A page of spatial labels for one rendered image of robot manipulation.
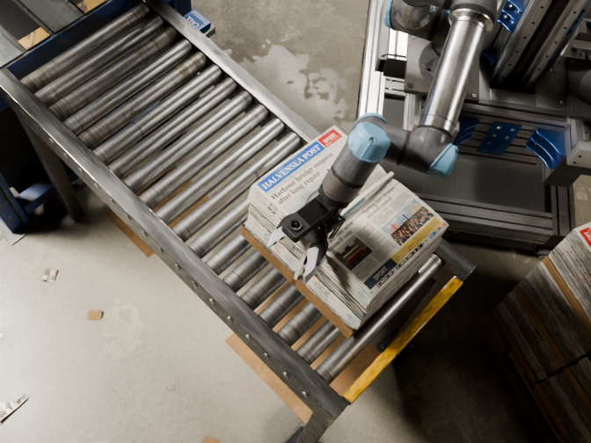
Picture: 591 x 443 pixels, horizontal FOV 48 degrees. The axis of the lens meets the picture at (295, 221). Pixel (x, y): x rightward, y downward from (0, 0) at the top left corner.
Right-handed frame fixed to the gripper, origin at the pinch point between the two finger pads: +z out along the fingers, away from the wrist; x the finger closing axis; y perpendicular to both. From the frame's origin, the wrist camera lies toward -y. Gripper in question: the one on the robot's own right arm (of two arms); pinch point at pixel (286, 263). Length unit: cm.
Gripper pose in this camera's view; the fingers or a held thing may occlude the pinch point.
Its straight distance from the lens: 142.8
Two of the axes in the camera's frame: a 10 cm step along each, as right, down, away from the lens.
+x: -7.1, -6.5, 2.8
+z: -4.5, 7.2, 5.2
